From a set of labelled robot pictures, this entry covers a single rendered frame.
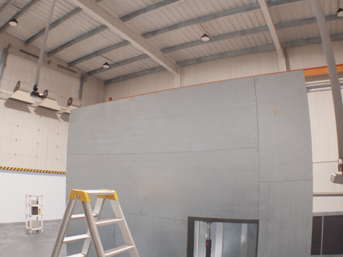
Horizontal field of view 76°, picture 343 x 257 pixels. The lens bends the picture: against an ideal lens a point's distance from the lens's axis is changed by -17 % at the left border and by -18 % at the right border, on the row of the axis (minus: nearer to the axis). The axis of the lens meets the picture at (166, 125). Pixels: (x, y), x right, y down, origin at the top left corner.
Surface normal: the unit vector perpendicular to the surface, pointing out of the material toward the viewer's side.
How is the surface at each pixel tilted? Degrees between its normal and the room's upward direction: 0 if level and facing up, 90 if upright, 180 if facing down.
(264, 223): 90
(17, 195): 90
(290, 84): 90
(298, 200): 90
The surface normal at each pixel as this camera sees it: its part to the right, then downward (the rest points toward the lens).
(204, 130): -0.52, -0.17
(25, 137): 0.85, -0.09
